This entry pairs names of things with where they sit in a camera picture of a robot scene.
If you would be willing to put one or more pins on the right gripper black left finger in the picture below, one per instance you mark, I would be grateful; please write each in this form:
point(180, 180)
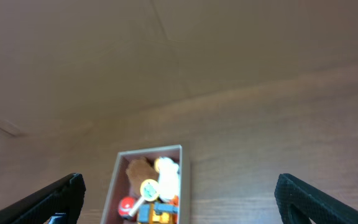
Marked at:
point(59, 202)

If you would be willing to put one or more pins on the red ball toy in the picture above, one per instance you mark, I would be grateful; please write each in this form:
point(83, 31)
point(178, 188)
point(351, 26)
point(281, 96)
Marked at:
point(125, 206)

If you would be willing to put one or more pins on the white box with pink interior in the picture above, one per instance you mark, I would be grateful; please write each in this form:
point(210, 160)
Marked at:
point(120, 186)

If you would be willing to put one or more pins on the white plush duck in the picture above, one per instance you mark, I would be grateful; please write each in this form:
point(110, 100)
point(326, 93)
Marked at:
point(169, 178)

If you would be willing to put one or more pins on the yellow toy crane truck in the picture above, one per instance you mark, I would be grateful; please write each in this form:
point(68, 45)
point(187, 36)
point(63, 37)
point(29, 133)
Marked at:
point(157, 213)

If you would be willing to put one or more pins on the wooden rattle drum toy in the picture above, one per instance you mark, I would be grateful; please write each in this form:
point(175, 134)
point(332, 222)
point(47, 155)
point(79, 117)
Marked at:
point(149, 192)

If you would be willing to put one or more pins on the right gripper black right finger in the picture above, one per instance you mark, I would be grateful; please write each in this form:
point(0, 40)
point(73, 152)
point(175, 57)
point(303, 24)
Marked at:
point(299, 202)

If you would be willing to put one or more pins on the brown plush toy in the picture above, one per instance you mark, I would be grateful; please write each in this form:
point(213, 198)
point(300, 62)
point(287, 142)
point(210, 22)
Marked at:
point(138, 171)

